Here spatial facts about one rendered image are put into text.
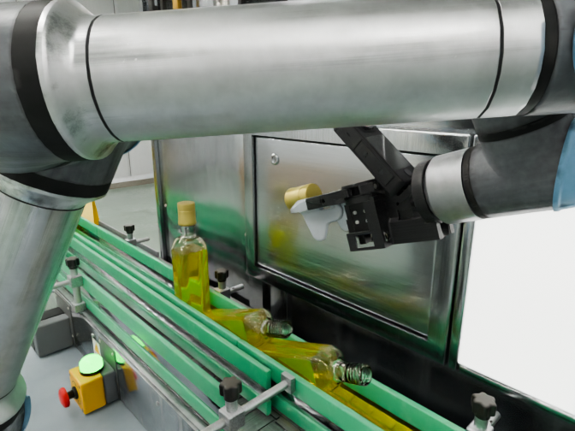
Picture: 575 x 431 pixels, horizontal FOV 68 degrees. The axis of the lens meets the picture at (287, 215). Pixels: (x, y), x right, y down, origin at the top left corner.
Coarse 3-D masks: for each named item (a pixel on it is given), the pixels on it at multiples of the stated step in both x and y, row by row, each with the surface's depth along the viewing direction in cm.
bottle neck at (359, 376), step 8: (336, 368) 61; (344, 368) 60; (352, 368) 59; (360, 368) 58; (368, 368) 59; (336, 376) 61; (344, 376) 60; (352, 376) 59; (360, 376) 58; (368, 376) 60; (360, 384) 58; (368, 384) 59
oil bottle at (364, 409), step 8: (336, 392) 65; (344, 392) 65; (344, 400) 63; (352, 400) 63; (360, 400) 63; (352, 408) 61; (360, 408) 61; (368, 408) 61; (368, 416) 60; (376, 416) 60; (384, 416) 60; (376, 424) 58; (384, 424) 58; (392, 424) 58; (400, 424) 58
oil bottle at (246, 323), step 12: (204, 312) 88; (216, 312) 84; (228, 312) 81; (240, 312) 78; (252, 312) 75; (264, 312) 74; (228, 324) 76; (240, 324) 74; (252, 324) 72; (240, 336) 74; (252, 336) 72
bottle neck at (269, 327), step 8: (272, 320) 72; (280, 320) 70; (264, 328) 71; (272, 328) 70; (280, 328) 69; (288, 328) 70; (264, 336) 72; (272, 336) 71; (280, 336) 69; (288, 336) 70
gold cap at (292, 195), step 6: (300, 186) 61; (306, 186) 59; (312, 186) 60; (318, 186) 61; (288, 192) 62; (294, 192) 61; (300, 192) 60; (306, 192) 59; (312, 192) 60; (318, 192) 61; (288, 198) 62; (294, 198) 61; (300, 198) 60; (288, 204) 62
